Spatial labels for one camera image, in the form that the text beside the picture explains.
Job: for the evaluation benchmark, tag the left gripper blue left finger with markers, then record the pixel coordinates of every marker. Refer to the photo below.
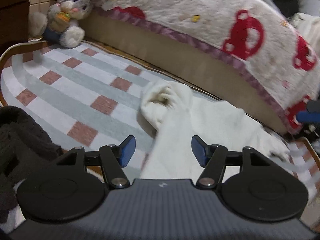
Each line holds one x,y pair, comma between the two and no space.
114,158

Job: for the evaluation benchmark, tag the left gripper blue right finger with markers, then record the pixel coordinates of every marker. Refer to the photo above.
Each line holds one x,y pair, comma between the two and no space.
212,158

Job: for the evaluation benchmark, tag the dark wooden dresser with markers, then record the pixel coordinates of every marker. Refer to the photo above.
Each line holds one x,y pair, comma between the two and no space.
14,22

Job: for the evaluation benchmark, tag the white fleece hooded jacket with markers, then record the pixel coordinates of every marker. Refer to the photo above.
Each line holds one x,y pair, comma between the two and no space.
177,115

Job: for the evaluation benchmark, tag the checkered pink grey rug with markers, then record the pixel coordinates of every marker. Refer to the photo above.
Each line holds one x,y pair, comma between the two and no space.
89,97

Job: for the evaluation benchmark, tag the grey plush bunny toy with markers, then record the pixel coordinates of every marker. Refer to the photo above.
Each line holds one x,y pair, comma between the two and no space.
61,23

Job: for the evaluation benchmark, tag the dark knitted garment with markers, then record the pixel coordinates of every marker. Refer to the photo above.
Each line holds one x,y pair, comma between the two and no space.
25,148

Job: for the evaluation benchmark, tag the quilted strawberry bedspread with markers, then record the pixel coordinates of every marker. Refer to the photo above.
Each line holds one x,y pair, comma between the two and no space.
274,53

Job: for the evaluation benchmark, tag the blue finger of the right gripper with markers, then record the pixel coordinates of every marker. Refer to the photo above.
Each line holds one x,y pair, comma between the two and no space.
311,115

